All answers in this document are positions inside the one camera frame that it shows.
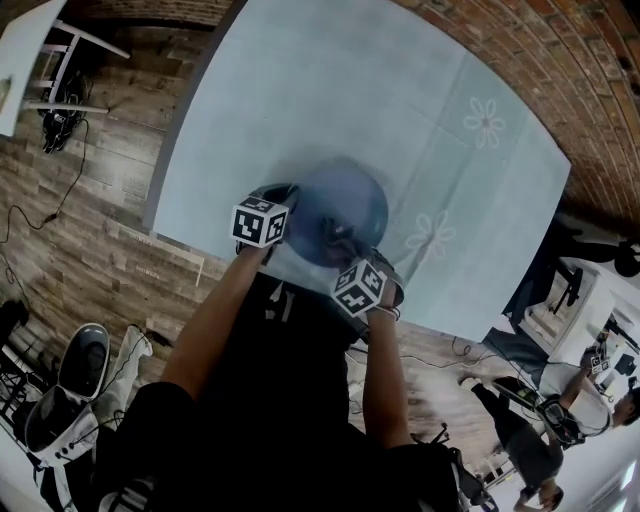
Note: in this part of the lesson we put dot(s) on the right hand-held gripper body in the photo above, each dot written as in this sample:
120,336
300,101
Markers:
360,290

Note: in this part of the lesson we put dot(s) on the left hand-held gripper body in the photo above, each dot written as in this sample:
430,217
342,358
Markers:
250,225

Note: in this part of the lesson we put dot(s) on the person's right forearm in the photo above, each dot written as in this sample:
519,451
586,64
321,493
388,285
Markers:
385,380

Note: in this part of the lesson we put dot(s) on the person's left forearm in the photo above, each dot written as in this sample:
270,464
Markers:
215,325

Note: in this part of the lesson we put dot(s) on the light blue flowered tablecloth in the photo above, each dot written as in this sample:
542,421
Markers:
300,90

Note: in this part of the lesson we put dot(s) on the person's shirt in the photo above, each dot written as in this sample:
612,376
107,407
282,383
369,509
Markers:
280,400

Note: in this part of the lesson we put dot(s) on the black gear bundle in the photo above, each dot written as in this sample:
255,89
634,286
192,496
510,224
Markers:
60,125

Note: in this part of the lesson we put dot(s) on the grey white robot shell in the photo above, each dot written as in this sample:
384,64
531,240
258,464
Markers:
82,360

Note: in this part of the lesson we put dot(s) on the white desk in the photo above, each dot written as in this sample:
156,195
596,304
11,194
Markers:
595,310

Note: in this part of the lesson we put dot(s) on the black equipment rack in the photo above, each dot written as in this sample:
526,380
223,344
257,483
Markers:
15,320

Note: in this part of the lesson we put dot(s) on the black roll bag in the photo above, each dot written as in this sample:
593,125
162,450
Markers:
625,260

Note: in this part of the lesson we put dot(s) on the white side table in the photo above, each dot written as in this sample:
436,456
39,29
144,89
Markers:
25,60

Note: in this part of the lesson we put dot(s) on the small beige box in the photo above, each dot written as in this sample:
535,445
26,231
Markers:
5,91

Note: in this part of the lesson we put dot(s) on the white stool frame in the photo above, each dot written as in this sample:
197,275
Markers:
55,65

